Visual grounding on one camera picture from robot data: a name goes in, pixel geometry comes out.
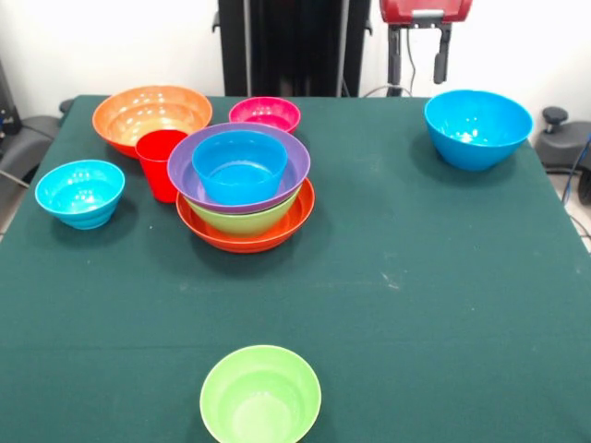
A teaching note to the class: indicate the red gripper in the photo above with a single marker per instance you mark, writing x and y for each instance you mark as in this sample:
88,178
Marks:
425,7

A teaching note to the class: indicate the large blue bowl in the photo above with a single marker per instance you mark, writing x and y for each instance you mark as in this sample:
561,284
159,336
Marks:
475,129

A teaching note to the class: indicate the purple bowl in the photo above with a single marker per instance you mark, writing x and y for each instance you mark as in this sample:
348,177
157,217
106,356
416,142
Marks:
297,161

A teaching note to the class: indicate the translucent blue straight-sided bowl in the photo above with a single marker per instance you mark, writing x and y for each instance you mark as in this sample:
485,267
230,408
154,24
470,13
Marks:
240,175

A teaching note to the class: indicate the large green bowl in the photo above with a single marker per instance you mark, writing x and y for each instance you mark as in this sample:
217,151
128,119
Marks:
244,223

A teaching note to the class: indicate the orange bowl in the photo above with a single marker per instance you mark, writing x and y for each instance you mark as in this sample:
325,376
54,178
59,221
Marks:
120,115
249,242

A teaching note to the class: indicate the small green bowl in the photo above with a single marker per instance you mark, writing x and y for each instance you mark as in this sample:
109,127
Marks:
261,397

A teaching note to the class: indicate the pink bowl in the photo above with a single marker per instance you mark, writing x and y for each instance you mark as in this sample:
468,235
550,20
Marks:
264,111

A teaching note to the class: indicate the red cup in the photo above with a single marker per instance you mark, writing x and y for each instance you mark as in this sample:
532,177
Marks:
154,166

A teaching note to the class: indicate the small blue ribbed bowl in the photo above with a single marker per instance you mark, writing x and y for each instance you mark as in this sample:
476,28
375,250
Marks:
78,194

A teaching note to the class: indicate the dark green tablecloth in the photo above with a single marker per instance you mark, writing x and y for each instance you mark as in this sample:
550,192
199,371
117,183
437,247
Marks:
138,323

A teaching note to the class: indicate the black pedestal leg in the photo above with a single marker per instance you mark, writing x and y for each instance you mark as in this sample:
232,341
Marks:
27,138
563,143

